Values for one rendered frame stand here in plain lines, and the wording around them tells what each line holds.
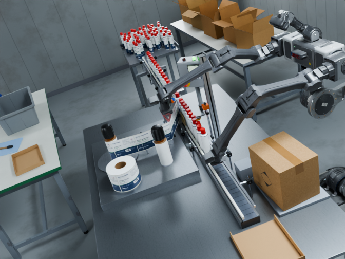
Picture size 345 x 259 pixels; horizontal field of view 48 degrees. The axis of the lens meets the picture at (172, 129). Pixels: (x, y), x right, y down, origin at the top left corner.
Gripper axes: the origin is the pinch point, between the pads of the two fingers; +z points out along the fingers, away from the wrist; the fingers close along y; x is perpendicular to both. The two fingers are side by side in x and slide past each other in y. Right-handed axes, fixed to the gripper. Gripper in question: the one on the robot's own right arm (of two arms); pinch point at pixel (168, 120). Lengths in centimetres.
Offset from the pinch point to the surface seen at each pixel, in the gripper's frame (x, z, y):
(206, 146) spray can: 18.6, 23.0, 9.2
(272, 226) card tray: 26, 36, 82
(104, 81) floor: -23, 118, -411
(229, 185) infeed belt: 18, 31, 45
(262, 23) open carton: 141, 6, -136
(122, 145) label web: -33.2, 19.1, -21.4
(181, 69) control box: 20.2, -23.8, -17.1
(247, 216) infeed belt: 16, 31, 73
